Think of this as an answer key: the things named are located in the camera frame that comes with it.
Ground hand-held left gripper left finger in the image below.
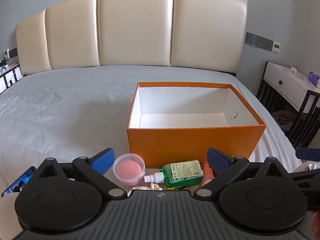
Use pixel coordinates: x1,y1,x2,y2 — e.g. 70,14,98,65
35,148,127,200

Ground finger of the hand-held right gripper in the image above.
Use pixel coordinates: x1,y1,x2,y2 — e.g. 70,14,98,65
290,168,320,212
295,148,320,162

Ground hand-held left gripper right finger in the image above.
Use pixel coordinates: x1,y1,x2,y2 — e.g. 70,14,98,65
193,147,295,202

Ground white cloth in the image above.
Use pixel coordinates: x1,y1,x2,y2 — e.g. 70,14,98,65
293,162,320,173

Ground salmon pink pump bottle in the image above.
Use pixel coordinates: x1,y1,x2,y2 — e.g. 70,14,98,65
199,161,216,188

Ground orange cardboard box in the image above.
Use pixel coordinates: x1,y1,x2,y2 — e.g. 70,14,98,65
126,81,267,168

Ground green spray bottle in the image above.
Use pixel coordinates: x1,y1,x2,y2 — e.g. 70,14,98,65
144,160,204,189

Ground white cotton rope bundle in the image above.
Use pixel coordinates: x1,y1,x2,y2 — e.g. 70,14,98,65
127,183,163,197

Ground clear plastic cup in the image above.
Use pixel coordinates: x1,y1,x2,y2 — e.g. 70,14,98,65
112,153,146,186

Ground pink round sponge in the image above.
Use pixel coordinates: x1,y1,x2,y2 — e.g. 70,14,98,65
117,160,142,182

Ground dark cloth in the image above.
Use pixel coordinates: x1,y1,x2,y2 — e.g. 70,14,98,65
272,110,298,132

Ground bed with grey sheet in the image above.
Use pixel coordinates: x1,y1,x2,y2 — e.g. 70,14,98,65
0,65,309,240

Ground white and black nightstand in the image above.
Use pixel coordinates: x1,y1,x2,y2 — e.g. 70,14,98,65
256,61,320,150

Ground purple tissue box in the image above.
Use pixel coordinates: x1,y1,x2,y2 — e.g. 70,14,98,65
308,71,320,88

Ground smartphone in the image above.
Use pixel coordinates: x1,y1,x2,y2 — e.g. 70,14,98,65
1,166,37,198

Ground black bedside table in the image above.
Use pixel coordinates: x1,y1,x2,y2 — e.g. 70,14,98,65
0,63,21,93

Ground cream leather headboard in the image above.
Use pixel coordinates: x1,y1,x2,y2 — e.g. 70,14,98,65
15,0,248,77

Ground white cable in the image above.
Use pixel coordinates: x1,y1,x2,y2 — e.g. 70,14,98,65
7,69,19,94

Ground grey wall switch panel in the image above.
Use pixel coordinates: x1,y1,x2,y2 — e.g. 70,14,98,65
246,32,274,51

